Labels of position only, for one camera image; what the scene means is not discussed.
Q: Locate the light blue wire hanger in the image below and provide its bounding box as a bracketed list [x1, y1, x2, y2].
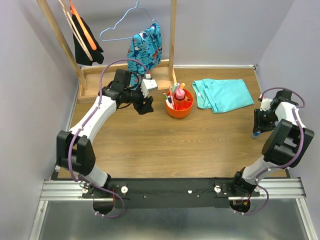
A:
[99, 0, 157, 42]

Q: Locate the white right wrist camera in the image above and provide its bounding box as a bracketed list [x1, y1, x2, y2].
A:
[259, 98, 273, 112]

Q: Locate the teal folded t-shirt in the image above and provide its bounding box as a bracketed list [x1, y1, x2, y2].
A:
[192, 78, 254, 114]

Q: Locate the orange pen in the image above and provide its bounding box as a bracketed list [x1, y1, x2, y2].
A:
[169, 86, 173, 97]

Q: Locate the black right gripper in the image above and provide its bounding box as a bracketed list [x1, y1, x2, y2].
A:
[252, 108, 278, 134]

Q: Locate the blue capped grey bottle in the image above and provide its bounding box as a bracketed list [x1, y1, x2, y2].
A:
[251, 132, 260, 139]

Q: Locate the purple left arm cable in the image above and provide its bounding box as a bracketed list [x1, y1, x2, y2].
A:
[67, 58, 152, 219]

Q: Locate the light wooden hanger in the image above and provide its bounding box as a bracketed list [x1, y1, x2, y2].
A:
[59, 0, 93, 61]

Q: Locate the blue patterned hanging shirt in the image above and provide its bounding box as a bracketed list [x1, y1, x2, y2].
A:
[127, 21, 163, 86]

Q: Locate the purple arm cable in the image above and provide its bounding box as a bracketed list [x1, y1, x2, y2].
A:
[233, 87, 307, 217]
[67, 58, 152, 219]

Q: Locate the orange plastic hanger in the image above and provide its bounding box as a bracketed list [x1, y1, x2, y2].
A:
[69, 0, 97, 50]

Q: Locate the white marker green cap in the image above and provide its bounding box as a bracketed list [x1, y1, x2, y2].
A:
[163, 93, 170, 103]

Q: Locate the black hanging garment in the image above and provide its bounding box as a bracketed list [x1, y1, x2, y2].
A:
[71, 14, 105, 67]

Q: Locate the orange round divided organizer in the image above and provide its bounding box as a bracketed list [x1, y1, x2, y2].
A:
[164, 89, 194, 119]

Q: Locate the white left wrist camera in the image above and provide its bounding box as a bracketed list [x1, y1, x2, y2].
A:
[140, 78, 158, 98]

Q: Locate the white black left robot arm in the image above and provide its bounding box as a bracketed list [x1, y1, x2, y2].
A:
[56, 69, 158, 198]

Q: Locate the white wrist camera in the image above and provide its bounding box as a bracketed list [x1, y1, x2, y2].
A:
[259, 98, 273, 112]
[140, 78, 158, 98]

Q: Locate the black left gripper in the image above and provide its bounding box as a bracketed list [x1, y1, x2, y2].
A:
[124, 83, 155, 115]

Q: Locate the wooden clothes rack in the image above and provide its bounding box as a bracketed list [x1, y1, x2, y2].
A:
[36, 0, 179, 104]

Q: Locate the green grey highlighter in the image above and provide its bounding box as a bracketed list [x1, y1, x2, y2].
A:
[171, 83, 178, 95]

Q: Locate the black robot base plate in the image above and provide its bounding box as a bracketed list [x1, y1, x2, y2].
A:
[80, 177, 260, 209]

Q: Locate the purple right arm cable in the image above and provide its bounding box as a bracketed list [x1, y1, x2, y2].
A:
[233, 87, 307, 217]

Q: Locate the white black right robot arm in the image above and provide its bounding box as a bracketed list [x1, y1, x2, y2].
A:
[230, 87, 315, 196]

